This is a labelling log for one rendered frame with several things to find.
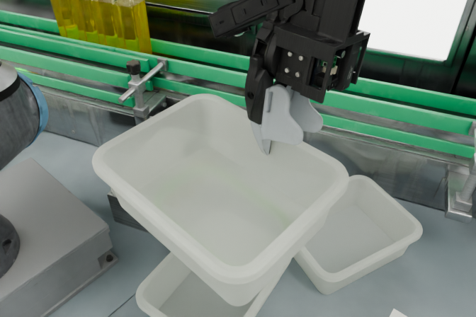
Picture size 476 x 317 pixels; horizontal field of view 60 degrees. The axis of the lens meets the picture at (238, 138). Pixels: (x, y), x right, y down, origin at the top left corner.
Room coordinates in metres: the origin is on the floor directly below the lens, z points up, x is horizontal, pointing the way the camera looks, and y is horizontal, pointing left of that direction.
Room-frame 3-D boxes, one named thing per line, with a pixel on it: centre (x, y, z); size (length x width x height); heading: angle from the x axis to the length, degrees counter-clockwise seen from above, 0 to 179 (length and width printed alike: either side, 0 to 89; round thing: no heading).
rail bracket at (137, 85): (0.75, 0.20, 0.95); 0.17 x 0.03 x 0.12; 158
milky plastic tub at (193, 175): (0.31, 0.02, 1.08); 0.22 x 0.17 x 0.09; 47
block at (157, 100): (0.77, 0.19, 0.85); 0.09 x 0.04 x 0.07; 158
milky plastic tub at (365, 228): (0.49, -0.20, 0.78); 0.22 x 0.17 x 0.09; 118
